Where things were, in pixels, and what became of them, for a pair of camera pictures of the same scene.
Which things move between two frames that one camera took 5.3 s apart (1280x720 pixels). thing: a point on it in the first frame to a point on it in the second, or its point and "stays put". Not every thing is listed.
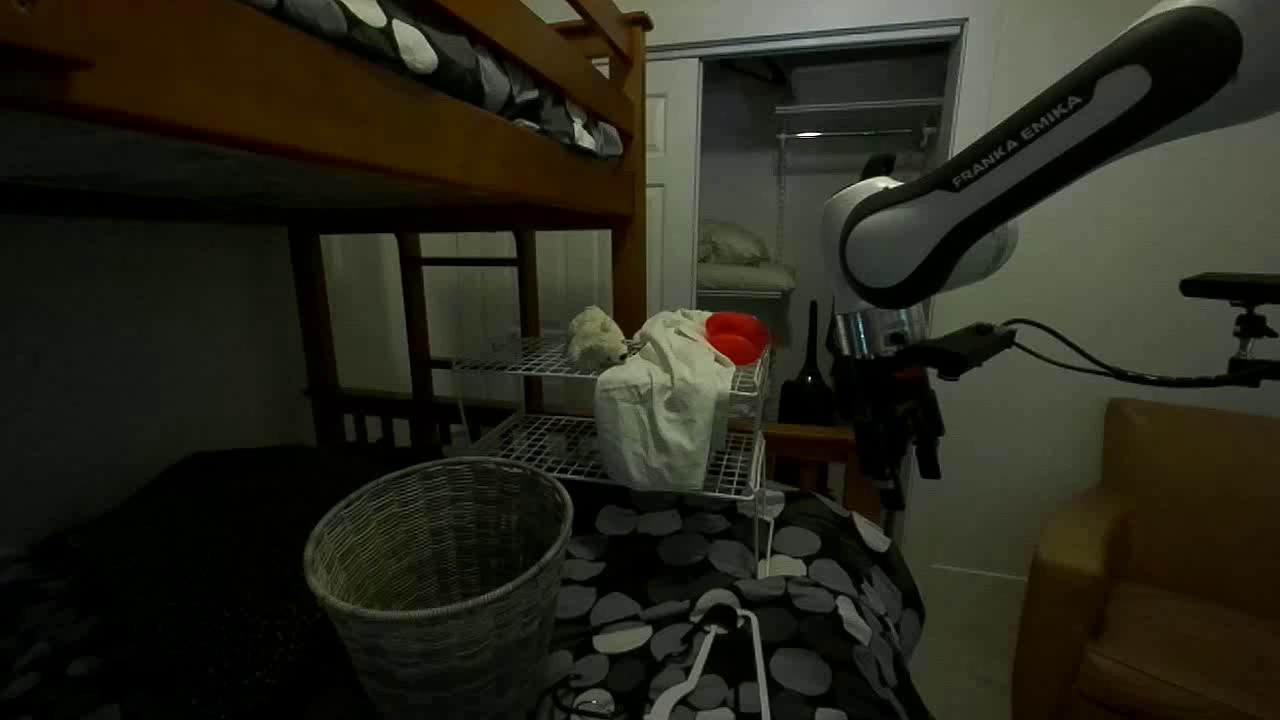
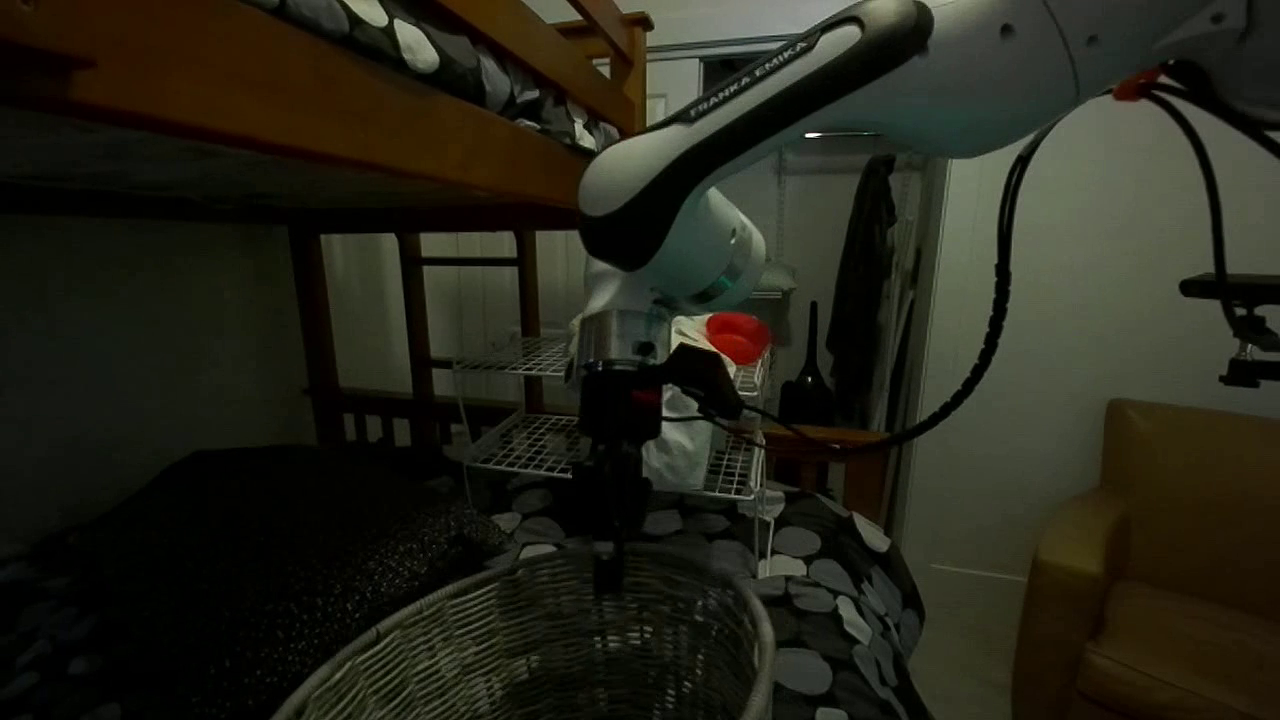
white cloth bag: (658, 413) stays put
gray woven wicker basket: (440, 580) to (539, 637)
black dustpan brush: (809, 399) stays put
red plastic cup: (736, 334) stays put
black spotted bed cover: (172, 586) stays put
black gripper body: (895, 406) to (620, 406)
